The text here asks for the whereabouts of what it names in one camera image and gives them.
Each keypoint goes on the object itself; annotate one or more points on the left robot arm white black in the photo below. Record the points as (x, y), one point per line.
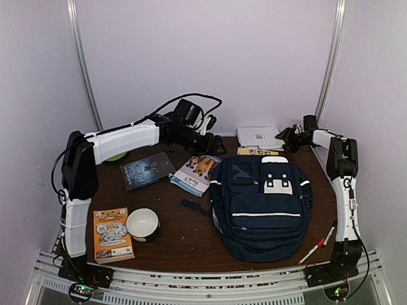
(84, 151)

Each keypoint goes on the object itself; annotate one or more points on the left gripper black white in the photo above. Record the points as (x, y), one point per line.
(206, 148)

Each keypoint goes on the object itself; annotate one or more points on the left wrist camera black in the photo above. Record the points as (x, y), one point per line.
(187, 113)

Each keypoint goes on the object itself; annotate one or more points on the dog picture book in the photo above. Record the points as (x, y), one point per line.
(194, 176)

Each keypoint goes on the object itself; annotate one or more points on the green plate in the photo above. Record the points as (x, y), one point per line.
(117, 157)

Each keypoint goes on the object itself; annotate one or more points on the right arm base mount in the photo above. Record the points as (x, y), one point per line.
(336, 273)

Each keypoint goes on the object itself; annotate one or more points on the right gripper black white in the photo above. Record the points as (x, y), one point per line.
(288, 132)

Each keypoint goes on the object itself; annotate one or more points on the white booklet with barcode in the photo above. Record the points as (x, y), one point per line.
(260, 138)

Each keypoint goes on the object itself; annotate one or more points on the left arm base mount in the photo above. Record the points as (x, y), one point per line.
(86, 278)

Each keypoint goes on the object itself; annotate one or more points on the white black bowl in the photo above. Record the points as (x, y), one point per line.
(143, 225)

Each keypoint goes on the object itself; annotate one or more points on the orange cartoon paperback book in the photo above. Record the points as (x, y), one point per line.
(112, 242)

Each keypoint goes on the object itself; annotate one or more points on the red white marker pen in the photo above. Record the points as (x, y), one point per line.
(311, 251)

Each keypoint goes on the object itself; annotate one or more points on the left aluminium corner post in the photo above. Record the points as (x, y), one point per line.
(83, 69)

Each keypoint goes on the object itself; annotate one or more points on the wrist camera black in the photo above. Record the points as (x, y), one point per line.
(310, 122)
(187, 113)

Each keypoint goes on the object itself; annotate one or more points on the right aluminium corner post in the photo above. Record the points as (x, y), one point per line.
(333, 59)

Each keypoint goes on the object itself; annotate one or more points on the yellow picture-grid book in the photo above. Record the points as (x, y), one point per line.
(246, 151)

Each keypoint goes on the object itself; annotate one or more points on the navy blue student backpack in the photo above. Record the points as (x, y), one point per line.
(261, 206)

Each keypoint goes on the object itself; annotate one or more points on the aluminium corner post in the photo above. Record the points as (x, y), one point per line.
(83, 69)
(333, 59)

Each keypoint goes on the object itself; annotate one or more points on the black white marker pen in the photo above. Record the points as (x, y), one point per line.
(330, 233)

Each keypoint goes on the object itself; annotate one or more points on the dark blue cover book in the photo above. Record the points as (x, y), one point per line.
(147, 171)

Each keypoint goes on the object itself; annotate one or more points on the aluminium front rail frame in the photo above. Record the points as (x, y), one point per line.
(273, 286)

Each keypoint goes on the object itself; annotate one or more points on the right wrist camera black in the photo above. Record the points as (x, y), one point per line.
(310, 122)

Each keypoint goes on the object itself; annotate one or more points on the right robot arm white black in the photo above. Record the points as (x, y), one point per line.
(342, 167)

